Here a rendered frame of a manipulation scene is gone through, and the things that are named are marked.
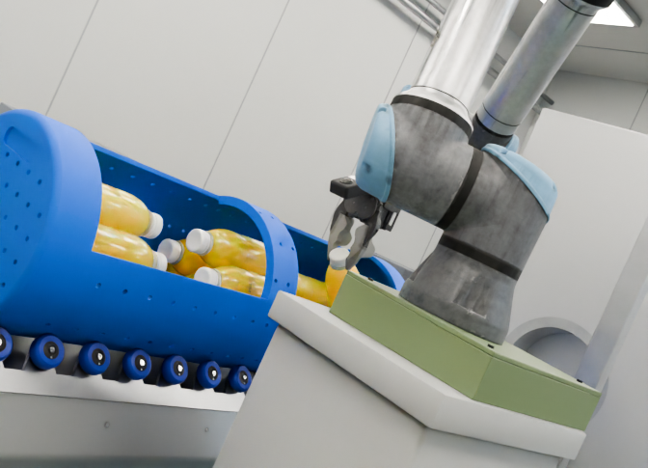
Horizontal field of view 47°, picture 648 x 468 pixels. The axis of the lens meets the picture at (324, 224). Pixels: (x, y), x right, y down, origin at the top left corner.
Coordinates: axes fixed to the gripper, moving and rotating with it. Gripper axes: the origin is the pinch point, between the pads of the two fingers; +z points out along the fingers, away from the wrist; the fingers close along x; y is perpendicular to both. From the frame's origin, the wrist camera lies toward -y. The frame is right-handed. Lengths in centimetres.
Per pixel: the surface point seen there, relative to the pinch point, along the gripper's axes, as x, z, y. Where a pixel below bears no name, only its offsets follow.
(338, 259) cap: -1.1, 0.0, -1.3
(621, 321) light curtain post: -29, -13, 77
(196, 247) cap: 4.1, 7.1, -30.6
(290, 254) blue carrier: -4.9, 2.0, -19.3
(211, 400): -5.8, 28.3, -23.0
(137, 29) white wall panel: 312, -63, 145
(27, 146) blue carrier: 4, 2, -64
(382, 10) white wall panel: 281, -164, 304
